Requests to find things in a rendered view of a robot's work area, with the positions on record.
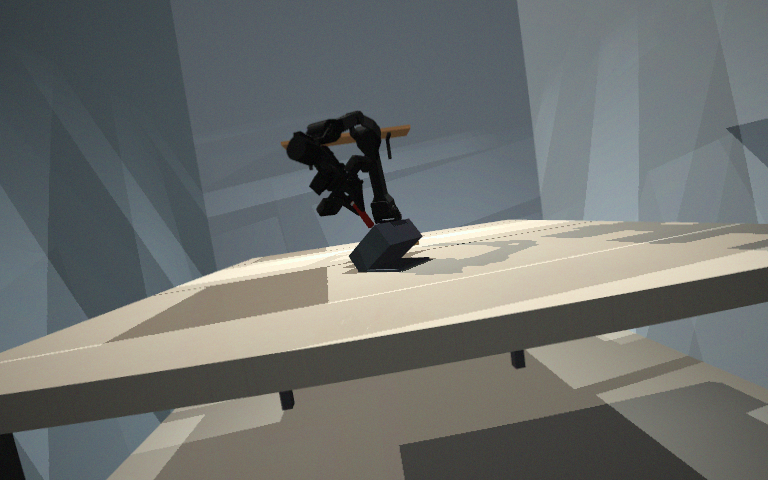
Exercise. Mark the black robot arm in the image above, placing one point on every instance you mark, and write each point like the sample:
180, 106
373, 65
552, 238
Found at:
308, 149

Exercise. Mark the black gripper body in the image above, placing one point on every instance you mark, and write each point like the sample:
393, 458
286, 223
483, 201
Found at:
352, 167

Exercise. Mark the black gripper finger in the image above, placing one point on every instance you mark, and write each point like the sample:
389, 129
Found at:
344, 201
355, 191

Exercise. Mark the grey sloped panel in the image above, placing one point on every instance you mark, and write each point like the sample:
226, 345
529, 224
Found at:
382, 249

